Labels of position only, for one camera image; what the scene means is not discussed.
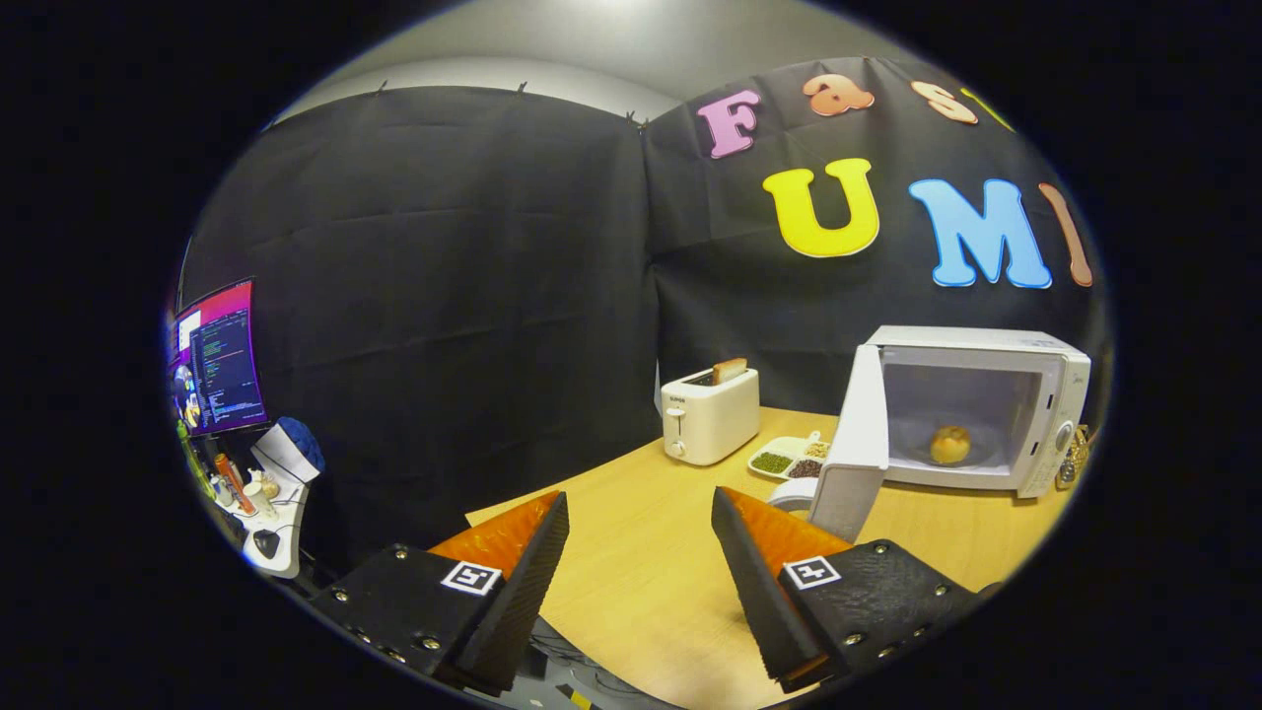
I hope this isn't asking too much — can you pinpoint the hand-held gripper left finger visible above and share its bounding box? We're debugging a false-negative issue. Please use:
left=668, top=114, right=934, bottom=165
left=311, top=491, right=571, bottom=694

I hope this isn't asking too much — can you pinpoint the computer monitor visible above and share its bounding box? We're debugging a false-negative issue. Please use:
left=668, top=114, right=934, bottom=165
left=166, top=278, right=269, bottom=438

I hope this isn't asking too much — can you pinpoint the white divided bean tray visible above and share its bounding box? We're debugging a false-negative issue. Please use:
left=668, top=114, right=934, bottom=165
left=747, top=431, right=834, bottom=481

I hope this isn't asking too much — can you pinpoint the white toaster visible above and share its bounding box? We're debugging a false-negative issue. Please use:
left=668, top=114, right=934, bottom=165
left=661, top=367, right=761, bottom=466

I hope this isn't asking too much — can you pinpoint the metal wire basket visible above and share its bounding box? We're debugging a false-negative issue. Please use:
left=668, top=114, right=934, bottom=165
left=1057, top=424, right=1090, bottom=491

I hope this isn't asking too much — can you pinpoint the white microwave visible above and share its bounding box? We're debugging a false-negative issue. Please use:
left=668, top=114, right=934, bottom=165
left=767, top=325, right=1092, bottom=543

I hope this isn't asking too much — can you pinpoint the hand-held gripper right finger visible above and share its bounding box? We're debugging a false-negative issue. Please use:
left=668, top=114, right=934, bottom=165
left=710, top=485, right=997, bottom=693

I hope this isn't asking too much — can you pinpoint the black backdrop cloth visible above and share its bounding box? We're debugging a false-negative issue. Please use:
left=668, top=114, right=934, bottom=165
left=177, top=56, right=1115, bottom=568

